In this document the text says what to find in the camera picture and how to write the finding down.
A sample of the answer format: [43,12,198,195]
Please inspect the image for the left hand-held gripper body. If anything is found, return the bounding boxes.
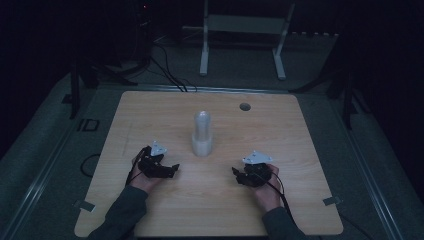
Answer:
[137,139,170,179]

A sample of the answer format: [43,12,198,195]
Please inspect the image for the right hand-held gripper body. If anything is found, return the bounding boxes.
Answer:
[237,150,274,188]

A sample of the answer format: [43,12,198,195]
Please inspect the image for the single clear plastic cup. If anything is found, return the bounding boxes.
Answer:
[191,132,214,158]

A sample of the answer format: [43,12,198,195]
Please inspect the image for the person's left hand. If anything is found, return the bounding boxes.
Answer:
[128,154,162,195]

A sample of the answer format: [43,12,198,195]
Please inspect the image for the person's right hand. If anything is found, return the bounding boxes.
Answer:
[252,163,284,214]

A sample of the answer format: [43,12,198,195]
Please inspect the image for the gray tape piece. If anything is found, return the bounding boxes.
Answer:
[322,196,343,207]
[73,199,97,213]

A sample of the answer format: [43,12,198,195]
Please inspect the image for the black tripod stand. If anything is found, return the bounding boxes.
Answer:
[68,58,138,120]
[289,64,372,131]

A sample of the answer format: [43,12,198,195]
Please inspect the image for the dark equipment tower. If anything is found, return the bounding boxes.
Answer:
[132,0,155,66]

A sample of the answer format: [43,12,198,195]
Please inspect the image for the white metal stand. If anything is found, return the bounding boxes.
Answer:
[199,0,297,81]

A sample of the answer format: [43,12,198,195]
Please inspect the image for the white power strip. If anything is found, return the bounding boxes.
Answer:
[289,31,340,38]

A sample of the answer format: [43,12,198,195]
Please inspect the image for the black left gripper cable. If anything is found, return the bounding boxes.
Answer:
[125,145,151,187]

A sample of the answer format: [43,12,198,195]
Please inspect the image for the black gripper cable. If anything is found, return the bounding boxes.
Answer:
[257,171,298,225]
[125,145,151,187]

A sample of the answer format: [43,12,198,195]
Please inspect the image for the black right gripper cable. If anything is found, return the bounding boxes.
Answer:
[257,171,298,225]

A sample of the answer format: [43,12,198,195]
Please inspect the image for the black cable loop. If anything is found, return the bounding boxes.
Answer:
[80,153,101,179]

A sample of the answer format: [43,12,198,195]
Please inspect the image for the black floor cables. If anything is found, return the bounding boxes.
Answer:
[149,43,198,93]

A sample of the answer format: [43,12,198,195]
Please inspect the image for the thin black floor cable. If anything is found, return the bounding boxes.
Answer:
[339,213,379,240]

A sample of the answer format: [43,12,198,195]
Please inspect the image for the metal floor rail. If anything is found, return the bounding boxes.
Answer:
[0,128,75,240]
[339,128,406,240]

